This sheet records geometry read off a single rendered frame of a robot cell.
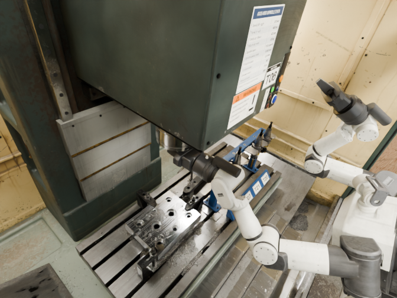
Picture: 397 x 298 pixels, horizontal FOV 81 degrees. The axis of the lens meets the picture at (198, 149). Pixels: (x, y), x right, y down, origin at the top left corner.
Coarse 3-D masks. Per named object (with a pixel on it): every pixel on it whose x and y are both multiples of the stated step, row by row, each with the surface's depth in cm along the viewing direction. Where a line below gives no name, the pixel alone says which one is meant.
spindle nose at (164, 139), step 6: (156, 126) 81; (156, 132) 82; (162, 132) 78; (162, 138) 80; (168, 138) 78; (174, 138) 78; (162, 144) 82; (168, 144) 80; (174, 144) 79; (180, 144) 80; (186, 144) 80; (174, 150) 81; (180, 150) 82; (186, 150) 82
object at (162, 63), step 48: (96, 0) 64; (144, 0) 53; (192, 0) 45; (240, 0) 45; (288, 0) 60; (96, 48) 74; (144, 48) 59; (192, 48) 50; (240, 48) 53; (288, 48) 76; (144, 96) 68; (192, 96) 56; (192, 144) 64
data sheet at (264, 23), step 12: (264, 12) 54; (276, 12) 58; (252, 24) 52; (264, 24) 56; (276, 24) 61; (252, 36) 55; (264, 36) 59; (252, 48) 57; (264, 48) 62; (252, 60) 60; (264, 60) 66; (240, 72) 58; (252, 72) 63; (264, 72) 70; (240, 84) 61; (252, 84) 67
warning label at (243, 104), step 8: (256, 88) 71; (240, 96) 65; (248, 96) 69; (256, 96) 74; (232, 104) 63; (240, 104) 67; (248, 104) 72; (232, 112) 66; (240, 112) 70; (248, 112) 75; (232, 120) 68; (240, 120) 73
